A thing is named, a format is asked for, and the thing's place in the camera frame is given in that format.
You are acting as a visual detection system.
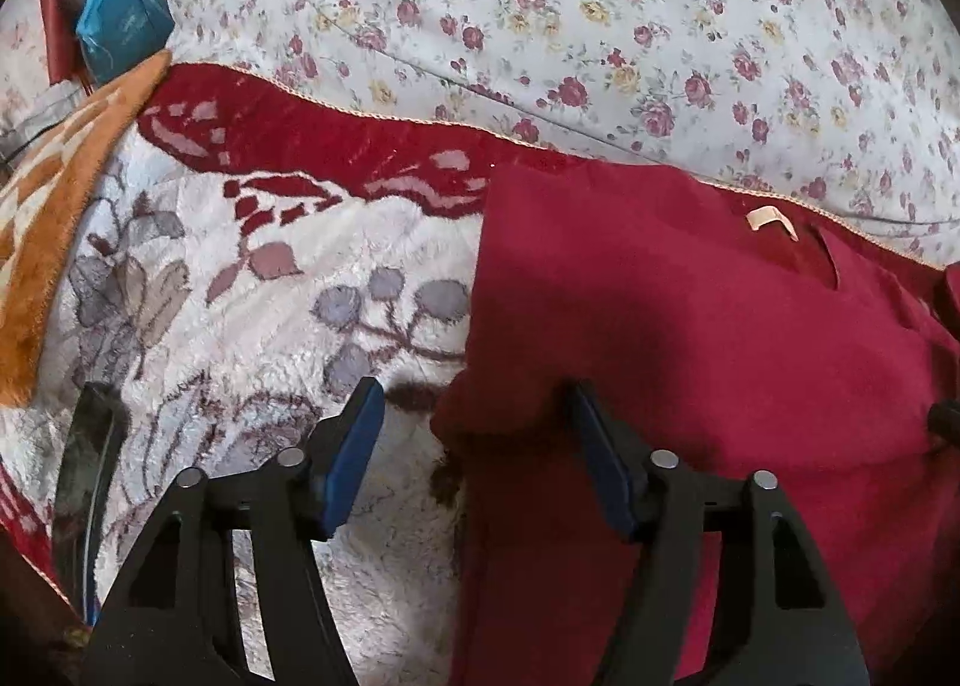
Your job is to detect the white rose print quilt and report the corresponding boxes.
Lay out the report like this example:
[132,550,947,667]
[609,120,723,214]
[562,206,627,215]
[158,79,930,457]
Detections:
[165,0,960,271]

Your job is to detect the orange patterned blanket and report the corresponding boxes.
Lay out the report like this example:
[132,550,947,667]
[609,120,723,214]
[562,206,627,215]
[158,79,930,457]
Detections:
[0,50,173,408]

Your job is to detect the pale floral cloth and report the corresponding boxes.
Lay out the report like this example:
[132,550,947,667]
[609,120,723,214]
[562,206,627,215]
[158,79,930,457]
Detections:
[0,0,85,162]

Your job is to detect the blue packet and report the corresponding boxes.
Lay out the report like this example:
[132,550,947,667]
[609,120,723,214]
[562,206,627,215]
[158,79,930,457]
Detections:
[75,0,175,87]

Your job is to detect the red garment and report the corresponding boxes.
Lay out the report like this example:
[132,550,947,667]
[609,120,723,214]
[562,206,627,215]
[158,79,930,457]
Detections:
[431,161,960,686]

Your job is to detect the red and white plush blanket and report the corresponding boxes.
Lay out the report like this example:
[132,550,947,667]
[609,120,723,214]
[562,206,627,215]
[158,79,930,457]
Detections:
[0,62,947,686]

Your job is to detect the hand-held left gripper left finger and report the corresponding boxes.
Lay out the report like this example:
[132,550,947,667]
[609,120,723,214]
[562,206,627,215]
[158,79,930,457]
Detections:
[81,377,386,686]

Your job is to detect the black glossy flat object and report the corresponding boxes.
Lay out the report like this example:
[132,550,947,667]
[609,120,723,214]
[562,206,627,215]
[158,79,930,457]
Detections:
[51,382,132,627]

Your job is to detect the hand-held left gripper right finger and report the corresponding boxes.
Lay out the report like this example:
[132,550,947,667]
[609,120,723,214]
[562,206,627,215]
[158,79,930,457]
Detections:
[564,384,871,686]

